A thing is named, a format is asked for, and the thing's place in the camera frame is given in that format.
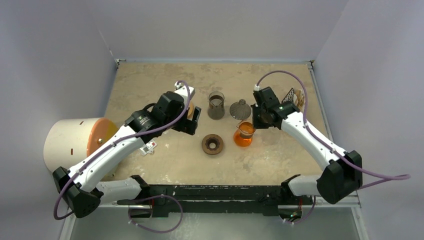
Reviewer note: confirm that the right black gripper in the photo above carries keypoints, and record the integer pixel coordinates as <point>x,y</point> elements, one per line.
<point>260,118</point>

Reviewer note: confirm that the coffee filter package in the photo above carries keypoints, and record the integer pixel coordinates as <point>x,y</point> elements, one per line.
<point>297,97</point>

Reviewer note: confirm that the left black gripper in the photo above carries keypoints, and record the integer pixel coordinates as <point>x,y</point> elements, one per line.
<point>188,126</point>

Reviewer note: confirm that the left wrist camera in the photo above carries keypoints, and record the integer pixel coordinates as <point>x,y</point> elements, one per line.
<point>187,93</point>

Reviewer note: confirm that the white cylinder with orange lid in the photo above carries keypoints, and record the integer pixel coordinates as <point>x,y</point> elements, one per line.
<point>70,141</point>

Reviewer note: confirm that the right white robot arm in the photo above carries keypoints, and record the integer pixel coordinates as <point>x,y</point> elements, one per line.
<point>340,169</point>

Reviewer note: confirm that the smoked glass dripper cone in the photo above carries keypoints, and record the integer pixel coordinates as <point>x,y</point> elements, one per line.
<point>240,110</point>

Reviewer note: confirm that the orange glass carafe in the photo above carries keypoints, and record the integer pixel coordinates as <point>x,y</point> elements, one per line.
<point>243,136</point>

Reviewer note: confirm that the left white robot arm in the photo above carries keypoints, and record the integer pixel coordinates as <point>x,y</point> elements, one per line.
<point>81,185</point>

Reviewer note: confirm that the smoked glass carafe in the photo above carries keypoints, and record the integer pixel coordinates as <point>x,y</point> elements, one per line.
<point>216,109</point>

